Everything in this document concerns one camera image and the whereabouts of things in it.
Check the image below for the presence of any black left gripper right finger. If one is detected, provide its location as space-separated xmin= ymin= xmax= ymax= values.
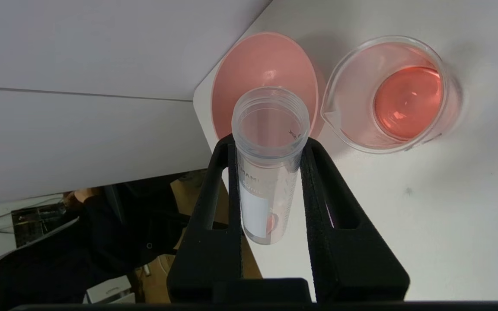
xmin=301 ymin=137 xmax=410 ymax=303

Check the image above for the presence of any test tube with red pigment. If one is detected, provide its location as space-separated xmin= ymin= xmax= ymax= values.
xmin=232 ymin=86 xmax=310 ymax=245

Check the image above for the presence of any pink plastic bowl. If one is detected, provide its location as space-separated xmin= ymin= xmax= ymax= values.
xmin=211 ymin=32 xmax=325 ymax=141

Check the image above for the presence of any small white box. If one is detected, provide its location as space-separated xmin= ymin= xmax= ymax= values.
xmin=86 ymin=276 xmax=136 ymax=304

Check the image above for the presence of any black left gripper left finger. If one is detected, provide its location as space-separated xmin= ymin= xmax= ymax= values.
xmin=167 ymin=134 xmax=243 ymax=303

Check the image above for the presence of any person in black clothes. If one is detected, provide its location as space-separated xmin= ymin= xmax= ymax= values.
xmin=0 ymin=188 xmax=146 ymax=311

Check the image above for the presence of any black chair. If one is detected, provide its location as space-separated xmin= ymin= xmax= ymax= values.
xmin=102 ymin=173 xmax=198 ymax=268

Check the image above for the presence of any clear glass beaker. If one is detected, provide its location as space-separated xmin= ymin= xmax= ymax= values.
xmin=320 ymin=35 xmax=463 ymax=154

